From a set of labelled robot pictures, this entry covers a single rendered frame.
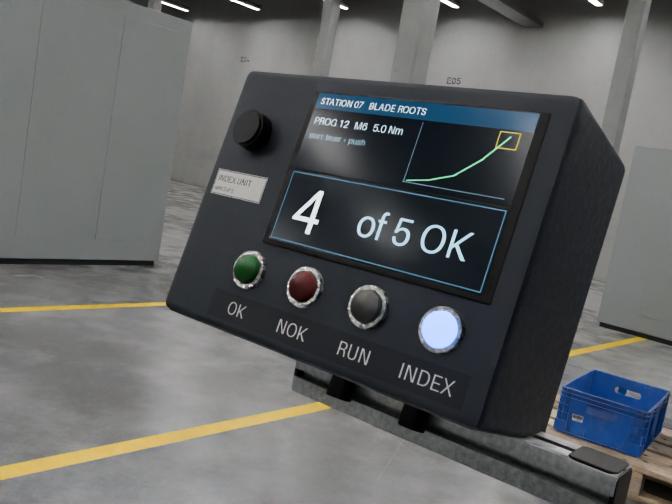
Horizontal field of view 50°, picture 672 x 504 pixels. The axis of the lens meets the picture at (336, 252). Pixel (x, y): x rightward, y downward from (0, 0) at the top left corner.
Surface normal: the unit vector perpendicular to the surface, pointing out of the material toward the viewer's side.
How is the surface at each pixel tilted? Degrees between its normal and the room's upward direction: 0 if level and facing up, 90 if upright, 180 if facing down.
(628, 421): 90
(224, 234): 75
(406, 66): 90
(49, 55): 90
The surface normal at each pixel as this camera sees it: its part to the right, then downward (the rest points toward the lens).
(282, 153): -0.55, -0.26
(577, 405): -0.55, 0.00
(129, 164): 0.74, 0.21
